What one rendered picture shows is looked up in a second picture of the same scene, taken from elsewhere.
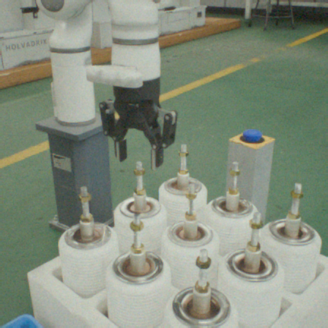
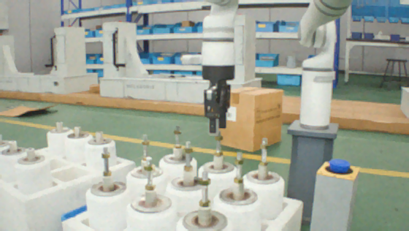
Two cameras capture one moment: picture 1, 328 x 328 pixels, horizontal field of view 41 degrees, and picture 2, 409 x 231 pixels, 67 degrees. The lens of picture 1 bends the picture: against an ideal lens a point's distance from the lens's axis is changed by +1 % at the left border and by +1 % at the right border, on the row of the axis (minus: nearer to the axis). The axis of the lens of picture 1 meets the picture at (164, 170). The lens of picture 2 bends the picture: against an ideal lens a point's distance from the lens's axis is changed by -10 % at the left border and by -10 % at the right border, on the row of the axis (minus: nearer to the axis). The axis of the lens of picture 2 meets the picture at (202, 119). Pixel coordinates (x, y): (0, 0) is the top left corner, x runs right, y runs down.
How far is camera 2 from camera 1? 0.88 m
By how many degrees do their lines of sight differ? 76
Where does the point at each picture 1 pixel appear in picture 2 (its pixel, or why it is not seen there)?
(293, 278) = not seen: outside the picture
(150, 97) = (207, 77)
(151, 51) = (209, 46)
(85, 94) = (310, 104)
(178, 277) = not seen: hidden behind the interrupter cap
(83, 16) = (327, 47)
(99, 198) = (304, 193)
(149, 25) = (209, 29)
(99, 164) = (309, 164)
